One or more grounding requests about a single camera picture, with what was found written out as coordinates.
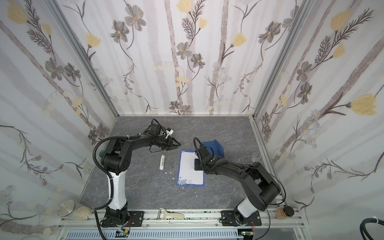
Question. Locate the small jar black lid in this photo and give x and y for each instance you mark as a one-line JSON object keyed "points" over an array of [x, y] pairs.
{"points": [[284, 212]]}

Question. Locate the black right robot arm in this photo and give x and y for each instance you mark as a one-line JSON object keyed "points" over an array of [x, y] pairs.
{"points": [[260, 187]]}

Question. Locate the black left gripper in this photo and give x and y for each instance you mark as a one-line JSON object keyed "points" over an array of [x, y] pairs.
{"points": [[168, 142]]}

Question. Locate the clear glass cup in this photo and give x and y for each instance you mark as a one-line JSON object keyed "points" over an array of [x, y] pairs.
{"points": [[256, 156]]}

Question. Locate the dark blue envelope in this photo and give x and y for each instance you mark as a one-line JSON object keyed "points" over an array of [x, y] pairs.
{"points": [[214, 148]]}

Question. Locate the glass jar with metal lid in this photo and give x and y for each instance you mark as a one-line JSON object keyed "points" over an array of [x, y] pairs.
{"points": [[75, 211]]}

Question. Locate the teal ceramic cup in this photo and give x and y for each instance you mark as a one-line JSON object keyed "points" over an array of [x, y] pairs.
{"points": [[102, 153]]}

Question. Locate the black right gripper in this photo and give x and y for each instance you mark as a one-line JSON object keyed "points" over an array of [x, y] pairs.
{"points": [[202, 153]]}

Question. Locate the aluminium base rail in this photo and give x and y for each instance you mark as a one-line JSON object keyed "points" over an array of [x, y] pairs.
{"points": [[208, 224]]}

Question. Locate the cream handled peeler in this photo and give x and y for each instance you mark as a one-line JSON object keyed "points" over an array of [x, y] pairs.
{"points": [[163, 214]]}

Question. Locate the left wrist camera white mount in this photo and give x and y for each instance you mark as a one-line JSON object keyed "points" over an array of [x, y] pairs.
{"points": [[160, 131]]}

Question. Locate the white letter paper blue border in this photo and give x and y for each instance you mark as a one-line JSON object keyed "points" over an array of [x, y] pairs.
{"points": [[188, 176]]}

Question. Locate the white glue stick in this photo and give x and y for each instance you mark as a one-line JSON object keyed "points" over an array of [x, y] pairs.
{"points": [[162, 162]]}

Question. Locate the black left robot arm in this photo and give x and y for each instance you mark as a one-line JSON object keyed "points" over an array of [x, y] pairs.
{"points": [[113, 156]]}

